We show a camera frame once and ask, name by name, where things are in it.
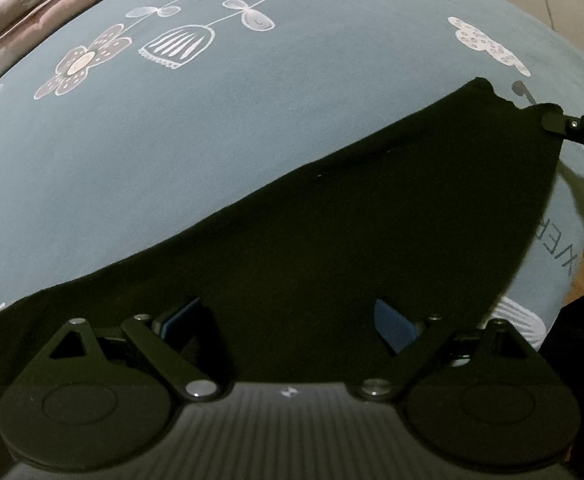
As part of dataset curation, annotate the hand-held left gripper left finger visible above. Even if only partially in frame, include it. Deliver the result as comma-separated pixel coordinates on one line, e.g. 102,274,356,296
47,296,219,403

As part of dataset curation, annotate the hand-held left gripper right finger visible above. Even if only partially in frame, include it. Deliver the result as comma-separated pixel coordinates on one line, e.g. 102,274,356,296
359,298,536,403

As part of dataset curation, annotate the black garment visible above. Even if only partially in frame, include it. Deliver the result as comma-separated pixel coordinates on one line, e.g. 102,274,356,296
0,76,565,396

